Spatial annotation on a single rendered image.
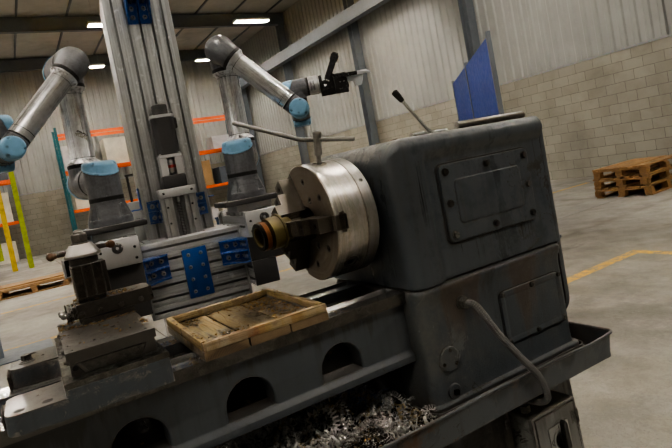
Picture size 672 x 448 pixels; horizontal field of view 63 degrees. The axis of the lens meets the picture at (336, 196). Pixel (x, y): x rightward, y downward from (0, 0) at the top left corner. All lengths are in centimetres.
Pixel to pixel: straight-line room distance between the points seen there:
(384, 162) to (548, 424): 86
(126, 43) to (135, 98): 21
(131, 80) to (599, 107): 1109
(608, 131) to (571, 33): 221
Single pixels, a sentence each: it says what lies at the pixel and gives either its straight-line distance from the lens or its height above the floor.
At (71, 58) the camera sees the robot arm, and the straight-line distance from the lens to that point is 211.
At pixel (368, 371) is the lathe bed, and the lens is 142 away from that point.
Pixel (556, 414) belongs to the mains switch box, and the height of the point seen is 42.
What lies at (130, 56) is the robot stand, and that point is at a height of 178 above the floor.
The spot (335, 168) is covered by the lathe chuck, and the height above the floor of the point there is 121.
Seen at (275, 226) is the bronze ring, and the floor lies 110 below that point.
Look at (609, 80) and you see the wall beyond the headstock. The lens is 1241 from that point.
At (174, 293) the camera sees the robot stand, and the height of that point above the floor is 88.
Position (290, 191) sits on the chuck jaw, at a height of 117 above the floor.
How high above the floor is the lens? 121
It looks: 3 degrees down
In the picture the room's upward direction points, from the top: 11 degrees counter-clockwise
